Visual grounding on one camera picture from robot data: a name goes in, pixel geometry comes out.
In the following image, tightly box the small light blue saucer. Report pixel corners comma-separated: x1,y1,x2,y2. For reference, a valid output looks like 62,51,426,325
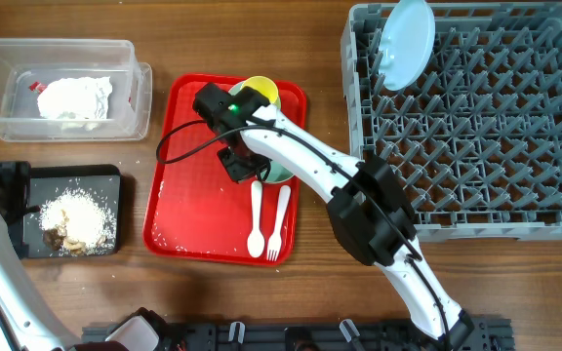
228,82,243,96

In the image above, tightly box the yellow plastic cup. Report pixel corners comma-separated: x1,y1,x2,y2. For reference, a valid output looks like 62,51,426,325
241,76,281,108

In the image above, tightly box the food scraps and rice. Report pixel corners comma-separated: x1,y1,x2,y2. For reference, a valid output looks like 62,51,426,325
38,188,117,256

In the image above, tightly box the light green bowl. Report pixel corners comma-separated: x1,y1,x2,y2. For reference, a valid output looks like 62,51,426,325
261,161,294,184

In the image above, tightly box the red snack wrapper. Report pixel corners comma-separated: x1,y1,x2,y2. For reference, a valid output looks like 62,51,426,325
28,82,47,95

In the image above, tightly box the white napkin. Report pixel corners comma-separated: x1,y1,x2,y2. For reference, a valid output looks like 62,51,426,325
37,76,113,131

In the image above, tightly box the white plastic fork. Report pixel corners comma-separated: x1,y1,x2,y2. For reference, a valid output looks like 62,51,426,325
266,185,291,261

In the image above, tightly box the large light blue plate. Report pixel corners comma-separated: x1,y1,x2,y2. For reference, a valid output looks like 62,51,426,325
378,0,436,91

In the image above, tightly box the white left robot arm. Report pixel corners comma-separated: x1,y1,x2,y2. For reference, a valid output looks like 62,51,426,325
0,163,160,350

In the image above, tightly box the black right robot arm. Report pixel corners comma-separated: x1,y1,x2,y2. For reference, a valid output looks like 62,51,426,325
193,83,474,350

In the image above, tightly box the black waste tray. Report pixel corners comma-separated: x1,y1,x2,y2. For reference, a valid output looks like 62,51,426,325
22,164,121,258

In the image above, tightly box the grey dishwasher rack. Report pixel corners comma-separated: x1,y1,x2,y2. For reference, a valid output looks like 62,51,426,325
341,2,562,242

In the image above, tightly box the clear plastic bin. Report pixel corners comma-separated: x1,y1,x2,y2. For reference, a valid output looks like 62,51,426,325
0,38,153,142

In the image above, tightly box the red plastic tray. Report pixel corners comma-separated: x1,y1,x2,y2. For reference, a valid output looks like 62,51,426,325
141,72,308,267

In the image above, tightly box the white plastic spoon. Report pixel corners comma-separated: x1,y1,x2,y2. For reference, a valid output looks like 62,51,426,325
247,180,265,258

